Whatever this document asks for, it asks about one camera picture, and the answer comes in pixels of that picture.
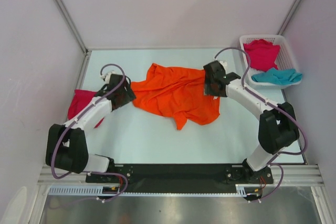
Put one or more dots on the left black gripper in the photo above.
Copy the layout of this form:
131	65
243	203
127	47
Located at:
129	95

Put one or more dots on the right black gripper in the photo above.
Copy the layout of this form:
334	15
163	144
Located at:
208	89

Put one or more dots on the orange t shirt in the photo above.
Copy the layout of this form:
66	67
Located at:
177	93

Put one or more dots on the white plastic basket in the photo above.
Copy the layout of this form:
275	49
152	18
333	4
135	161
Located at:
285	59

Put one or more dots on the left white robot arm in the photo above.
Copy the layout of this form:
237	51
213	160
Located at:
67	147

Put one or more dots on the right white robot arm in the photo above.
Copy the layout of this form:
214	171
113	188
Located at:
277	127

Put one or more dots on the folded crimson t shirt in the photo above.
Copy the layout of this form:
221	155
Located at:
80	101

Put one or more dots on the crimson t shirt in basket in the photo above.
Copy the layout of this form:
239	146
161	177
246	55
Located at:
263	54

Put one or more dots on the teal t shirt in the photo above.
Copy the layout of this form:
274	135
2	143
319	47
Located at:
278	77

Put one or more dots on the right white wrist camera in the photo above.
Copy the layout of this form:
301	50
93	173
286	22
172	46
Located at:
223	63

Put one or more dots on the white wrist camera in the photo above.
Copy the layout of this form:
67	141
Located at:
223	63
106	75

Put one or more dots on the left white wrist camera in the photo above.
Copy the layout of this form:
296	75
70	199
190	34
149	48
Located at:
106	75

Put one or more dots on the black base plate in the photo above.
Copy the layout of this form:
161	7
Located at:
189	178

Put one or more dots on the aluminium frame rail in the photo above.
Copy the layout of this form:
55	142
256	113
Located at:
107	186

